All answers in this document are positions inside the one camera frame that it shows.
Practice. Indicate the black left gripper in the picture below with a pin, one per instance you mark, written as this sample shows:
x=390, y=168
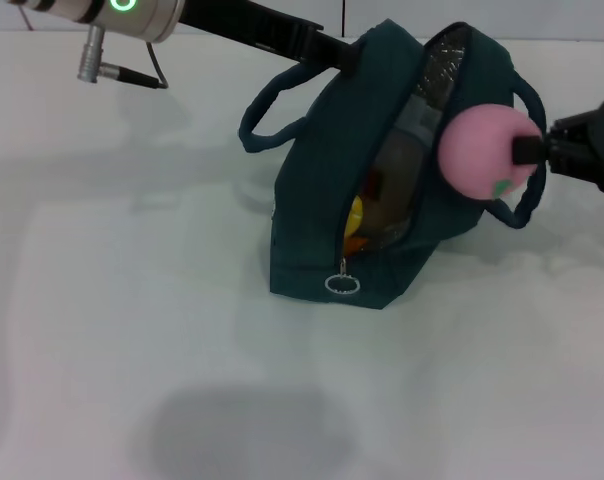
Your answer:
x=252, y=25

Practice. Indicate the clear food box blue lid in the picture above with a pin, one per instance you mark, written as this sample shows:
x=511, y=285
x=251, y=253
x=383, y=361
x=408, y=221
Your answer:
x=397, y=165

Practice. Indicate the yellow banana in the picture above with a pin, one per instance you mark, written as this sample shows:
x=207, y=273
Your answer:
x=354, y=220

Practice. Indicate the pink toy peach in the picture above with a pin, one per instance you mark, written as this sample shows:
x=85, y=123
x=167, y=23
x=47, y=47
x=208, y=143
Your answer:
x=477, y=150

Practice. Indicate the dark teal lunch bag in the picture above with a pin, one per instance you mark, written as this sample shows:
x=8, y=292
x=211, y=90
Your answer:
x=312, y=200

